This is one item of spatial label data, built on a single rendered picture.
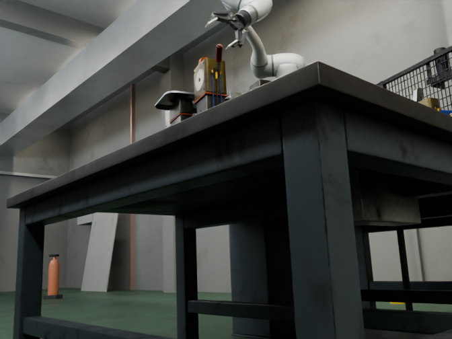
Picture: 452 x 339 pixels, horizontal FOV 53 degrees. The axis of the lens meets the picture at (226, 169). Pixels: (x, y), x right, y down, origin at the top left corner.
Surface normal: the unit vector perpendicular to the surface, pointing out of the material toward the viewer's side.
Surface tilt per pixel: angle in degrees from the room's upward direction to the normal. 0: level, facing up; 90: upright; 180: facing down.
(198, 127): 90
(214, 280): 90
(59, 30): 90
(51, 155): 90
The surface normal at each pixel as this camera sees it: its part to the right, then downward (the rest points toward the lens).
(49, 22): 0.66, -0.18
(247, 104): -0.76, -0.11
